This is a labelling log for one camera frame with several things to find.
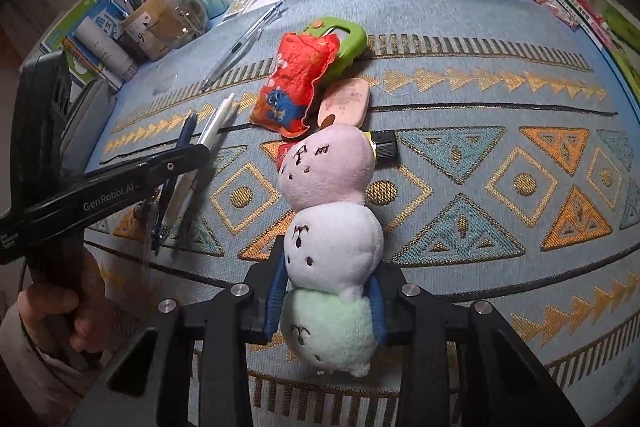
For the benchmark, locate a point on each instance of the blue patterned desk mat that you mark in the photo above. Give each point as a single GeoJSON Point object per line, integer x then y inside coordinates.
{"type": "Point", "coordinates": [500, 117]}

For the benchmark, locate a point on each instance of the three-ball dango plush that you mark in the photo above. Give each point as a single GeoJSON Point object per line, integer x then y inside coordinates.
{"type": "Point", "coordinates": [330, 237]}

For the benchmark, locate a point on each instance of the pink oval eraser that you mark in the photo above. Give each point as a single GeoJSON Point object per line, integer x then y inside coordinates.
{"type": "Point", "coordinates": [345, 99]}

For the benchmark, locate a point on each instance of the books and white roll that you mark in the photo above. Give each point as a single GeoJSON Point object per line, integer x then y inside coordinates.
{"type": "Point", "coordinates": [70, 22]}

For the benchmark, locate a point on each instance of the white cylindrical bottle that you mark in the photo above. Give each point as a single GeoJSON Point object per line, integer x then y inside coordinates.
{"type": "Point", "coordinates": [105, 47]}

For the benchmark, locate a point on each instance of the small red packet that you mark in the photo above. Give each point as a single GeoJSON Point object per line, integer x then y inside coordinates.
{"type": "Point", "coordinates": [285, 152]}

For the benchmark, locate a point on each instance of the white patterned card box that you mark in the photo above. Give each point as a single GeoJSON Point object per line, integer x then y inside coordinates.
{"type": "Point", "coordinates": [242, 4]}

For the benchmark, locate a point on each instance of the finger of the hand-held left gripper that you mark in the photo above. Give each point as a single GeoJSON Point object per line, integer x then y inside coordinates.
{"type": "Point", "coordinates": [180, 164]}

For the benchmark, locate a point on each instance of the clear glass cup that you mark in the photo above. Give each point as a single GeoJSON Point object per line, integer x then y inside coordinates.
{"type": "Point", "coordinates": [187, 24]}

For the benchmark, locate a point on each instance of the red snack packet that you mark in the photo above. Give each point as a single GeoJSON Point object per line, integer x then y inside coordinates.
{"type": "Point", "coordinates": [290, 82]}

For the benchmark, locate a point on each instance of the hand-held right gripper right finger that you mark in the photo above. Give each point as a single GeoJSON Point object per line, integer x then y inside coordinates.
{"type": "Point", "coordinates": [377, 307]}

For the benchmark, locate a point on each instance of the stack of children's books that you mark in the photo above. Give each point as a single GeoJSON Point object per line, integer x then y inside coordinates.
{"type": "Point", "coordinates": [575, 14]}

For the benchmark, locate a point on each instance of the brown pen holder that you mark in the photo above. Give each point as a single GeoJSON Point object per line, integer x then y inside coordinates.
{"type": "Point", "coordinates": [145, 27]}

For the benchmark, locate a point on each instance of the clear plastic wrapper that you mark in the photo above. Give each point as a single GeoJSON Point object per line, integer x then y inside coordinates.
{"type": "Point", "coordinates": [162, 82]}

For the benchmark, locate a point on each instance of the person's left hand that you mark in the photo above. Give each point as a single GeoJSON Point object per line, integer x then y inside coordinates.
{"type": "Point", "coordinates": [50, 302]}

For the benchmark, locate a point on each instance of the person's left forearm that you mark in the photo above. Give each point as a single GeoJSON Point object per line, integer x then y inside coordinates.
{"type": "Point", "coordinates": [30, 382]}

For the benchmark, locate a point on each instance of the green cartoon workbook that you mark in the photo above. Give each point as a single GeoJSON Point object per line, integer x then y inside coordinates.
{"type": "Point", "coordinates": [627, 67]}

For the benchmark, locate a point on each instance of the red tube with white cap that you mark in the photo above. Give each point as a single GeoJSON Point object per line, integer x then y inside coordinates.
{"type": "Point", "coordinates": [590, 12]}

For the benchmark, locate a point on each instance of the green digital timer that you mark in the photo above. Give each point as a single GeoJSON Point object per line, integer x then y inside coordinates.
{"type": "Point", "coordinates": [352, 42]}

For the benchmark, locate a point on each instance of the dark blue pen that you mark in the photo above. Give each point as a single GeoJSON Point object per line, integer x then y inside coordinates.
{"type": "Point", "coordinates": [187, 129]}

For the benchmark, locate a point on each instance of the blue book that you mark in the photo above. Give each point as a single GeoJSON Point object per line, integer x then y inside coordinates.
{"type": "Point", "coordinates": [107, 14]}

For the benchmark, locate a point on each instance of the transparent pen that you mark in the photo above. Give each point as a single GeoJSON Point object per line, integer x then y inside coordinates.
{"type": "Point", "coordinates": [245, 42]}

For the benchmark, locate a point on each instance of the white pen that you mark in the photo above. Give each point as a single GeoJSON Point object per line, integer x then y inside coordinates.
{"type": "Point", "coordinates": [215, 122]}

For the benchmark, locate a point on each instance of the grey pencil case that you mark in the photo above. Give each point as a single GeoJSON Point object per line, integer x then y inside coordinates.
{"type": "Point", "coordinates": [92, 117]}

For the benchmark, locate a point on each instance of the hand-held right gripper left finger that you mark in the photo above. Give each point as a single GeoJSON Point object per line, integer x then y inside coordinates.
{"type": "Point", "coordinates": [277, 302]}

